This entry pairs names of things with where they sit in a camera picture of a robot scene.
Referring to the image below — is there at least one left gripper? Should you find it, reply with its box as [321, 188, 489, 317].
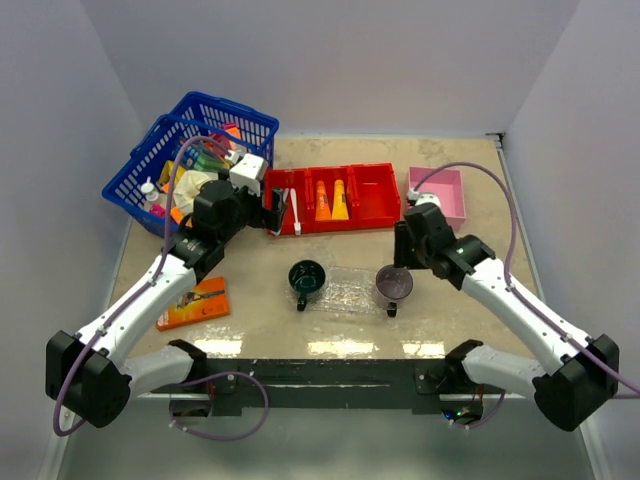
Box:
[218, 169, 287, 244]

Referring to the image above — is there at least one grey-purple mug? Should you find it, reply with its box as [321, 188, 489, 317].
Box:
[374, 265, 414, 318]

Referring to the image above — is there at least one orange toothpaste tube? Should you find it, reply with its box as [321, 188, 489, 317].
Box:
[315, 180, 332, 222]

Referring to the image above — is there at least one yellow toothpaste tube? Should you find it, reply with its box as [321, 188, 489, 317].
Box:
[332, 179, 349, 221]

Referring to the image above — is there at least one clear textured acrylic holder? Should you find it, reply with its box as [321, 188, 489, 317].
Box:
[319, 267, 384, 316]

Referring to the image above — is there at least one dark green mug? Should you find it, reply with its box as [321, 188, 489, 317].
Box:
[288, 260, 326, 312]

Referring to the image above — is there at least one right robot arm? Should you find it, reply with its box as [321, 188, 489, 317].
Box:
[394, 202, 620, 432]

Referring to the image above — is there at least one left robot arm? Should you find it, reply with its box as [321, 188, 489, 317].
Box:
[45, 180, 287, 428]

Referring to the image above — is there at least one white toothbrush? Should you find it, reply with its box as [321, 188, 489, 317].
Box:
[289, 188, 302, 236]

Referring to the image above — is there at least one clear textured oval tray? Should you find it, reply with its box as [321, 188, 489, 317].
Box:
[285, 264, 401, 315]

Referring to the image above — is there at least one red left bin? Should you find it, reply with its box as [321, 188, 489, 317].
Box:
[264, 168, 312, 235]

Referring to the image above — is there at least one red bin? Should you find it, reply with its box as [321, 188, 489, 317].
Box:
[264, 168, 312, 235]
[353, 163, 401, 230]
[307, 166, 357, 233]

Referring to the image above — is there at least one red right bin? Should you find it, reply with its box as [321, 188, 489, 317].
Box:
[353, 163, 401, 230]

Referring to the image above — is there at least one pink drawer box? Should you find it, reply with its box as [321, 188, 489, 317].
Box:
[405, 166, 466, 232]

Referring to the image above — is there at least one red middle bin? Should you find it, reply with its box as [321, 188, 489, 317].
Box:
[307, 166, 357, 233]

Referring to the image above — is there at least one white crumpled pouch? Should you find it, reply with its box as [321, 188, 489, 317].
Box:
[172, 170, 217, 215]

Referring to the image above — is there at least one orange razor package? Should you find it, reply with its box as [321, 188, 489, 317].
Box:
[156, 277, 231, 331]

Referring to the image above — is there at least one blue plastic basket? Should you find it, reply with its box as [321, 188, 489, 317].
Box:
[101, 90, 280, 239]

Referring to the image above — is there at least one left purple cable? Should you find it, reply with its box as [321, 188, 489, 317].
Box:
[52, 134, 236, 437]

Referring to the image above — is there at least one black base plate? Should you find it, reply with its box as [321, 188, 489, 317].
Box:
[169, 357, 505, 419]

